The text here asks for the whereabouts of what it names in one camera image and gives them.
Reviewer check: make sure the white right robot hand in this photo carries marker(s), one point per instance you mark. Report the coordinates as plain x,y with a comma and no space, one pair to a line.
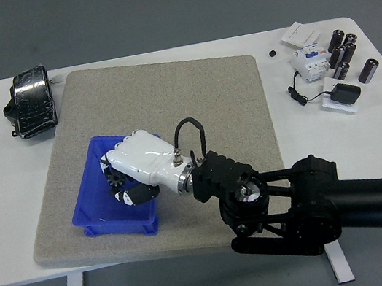
141,155

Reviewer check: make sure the small black gear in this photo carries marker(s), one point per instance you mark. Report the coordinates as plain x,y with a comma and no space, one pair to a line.
117,181

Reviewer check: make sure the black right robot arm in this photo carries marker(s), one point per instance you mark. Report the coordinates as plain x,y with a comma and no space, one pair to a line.
352,196

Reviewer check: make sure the blue plastic box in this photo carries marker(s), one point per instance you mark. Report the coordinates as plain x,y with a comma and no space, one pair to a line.
91,205

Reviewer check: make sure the grey-brown mat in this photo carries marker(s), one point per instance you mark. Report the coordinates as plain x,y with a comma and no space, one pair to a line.
168,99

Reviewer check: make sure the small white connector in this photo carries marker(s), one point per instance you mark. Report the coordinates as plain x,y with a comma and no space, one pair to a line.
57,79

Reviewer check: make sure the black tape-wrapped device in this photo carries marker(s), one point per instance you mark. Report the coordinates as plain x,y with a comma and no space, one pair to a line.
33,104

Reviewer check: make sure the small black cap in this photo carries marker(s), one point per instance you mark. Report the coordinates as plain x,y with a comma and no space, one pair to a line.
272,53

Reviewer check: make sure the white circuit breaker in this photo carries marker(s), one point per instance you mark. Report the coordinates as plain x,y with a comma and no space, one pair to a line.
310,64

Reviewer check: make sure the white flat panel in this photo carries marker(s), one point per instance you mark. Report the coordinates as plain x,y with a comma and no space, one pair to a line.
330,82

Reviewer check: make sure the black power adapter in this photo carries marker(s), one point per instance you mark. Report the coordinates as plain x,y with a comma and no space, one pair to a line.
345,93

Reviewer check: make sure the dark cylindrical capacitor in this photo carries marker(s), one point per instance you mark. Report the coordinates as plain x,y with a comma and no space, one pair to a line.
336,40
368,71
335,57
349,39
341,71
348,53

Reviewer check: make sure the white wall switch panel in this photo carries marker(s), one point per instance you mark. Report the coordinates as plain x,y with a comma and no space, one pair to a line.
300,33

